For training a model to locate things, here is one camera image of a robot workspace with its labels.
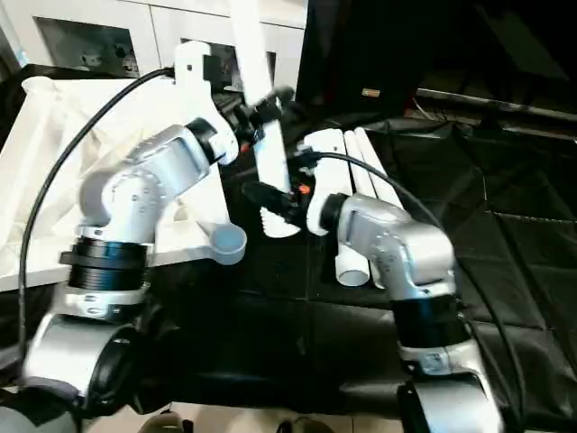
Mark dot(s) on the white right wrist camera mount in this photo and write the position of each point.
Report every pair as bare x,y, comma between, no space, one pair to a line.
329,171

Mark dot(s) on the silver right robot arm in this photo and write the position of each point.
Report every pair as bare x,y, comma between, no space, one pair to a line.
396,234

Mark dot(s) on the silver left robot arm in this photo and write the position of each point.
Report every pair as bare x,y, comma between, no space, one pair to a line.
135,203

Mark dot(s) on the dark robot left foot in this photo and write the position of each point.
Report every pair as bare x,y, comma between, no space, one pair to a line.
169,424

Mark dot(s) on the silver metal bar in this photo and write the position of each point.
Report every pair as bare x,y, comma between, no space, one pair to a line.
496,104

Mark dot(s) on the small yellow label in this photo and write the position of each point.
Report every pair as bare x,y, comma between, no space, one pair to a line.
371,92

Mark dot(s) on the white plastic table top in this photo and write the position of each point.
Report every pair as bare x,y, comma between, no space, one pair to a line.
67,126

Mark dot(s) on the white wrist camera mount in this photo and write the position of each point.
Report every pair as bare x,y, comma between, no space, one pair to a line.
194,90
329,171

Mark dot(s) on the white glass-door cabinet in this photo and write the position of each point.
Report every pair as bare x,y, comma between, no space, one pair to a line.
149,27

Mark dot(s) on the large black box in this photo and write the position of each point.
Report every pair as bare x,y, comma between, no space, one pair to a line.
360,45

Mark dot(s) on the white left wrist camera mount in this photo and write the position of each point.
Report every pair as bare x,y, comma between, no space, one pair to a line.
194,90

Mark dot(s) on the white pole teal bands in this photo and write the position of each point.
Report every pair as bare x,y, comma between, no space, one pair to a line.
18,47

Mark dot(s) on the black work mat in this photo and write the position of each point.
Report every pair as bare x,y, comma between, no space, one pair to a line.
279,325

